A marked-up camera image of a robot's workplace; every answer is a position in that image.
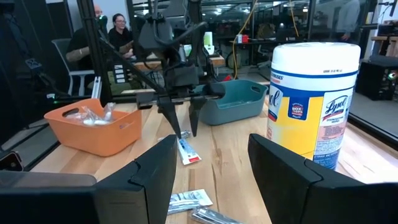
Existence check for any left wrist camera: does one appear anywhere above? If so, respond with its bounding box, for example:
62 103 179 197
138 15 175 55

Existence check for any orange plastic bin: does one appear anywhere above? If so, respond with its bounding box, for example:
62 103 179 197
44 98 143 157

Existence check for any teal plastic bin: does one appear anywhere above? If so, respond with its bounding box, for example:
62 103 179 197
192 79 269 126

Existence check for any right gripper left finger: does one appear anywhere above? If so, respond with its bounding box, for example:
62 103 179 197
93 134 178 224

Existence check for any red toothbrush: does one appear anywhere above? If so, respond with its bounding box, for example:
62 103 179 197
65 105 108 127

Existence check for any white office chair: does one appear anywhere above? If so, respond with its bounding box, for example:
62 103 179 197
51 37 96 97

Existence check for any red-ended toothpaste tube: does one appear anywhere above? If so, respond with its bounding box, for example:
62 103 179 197
177 138 202 166

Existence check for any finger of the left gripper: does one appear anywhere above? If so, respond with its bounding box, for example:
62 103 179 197
188 96 208 138
157 96 183 139

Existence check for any grey translucent plastic bin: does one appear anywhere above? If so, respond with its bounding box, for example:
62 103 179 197
0 169 98 189

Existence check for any person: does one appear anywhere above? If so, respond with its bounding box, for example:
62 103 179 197
335 0 361 43
108 12 137 60
65 4 108 71

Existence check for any yellow hanging cable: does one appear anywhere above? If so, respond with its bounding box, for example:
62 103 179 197
231 0 259 80

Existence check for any silver nail clipper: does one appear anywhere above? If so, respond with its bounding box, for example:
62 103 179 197
157 129 193 142
190 207 246 224

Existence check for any Lysol wipes canister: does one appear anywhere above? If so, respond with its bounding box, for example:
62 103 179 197
266 42 361 171

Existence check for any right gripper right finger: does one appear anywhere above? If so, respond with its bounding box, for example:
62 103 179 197
248 133 366 224

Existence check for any purple-printed toothpaste tube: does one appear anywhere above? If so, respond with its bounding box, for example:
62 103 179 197
167 189 214 216

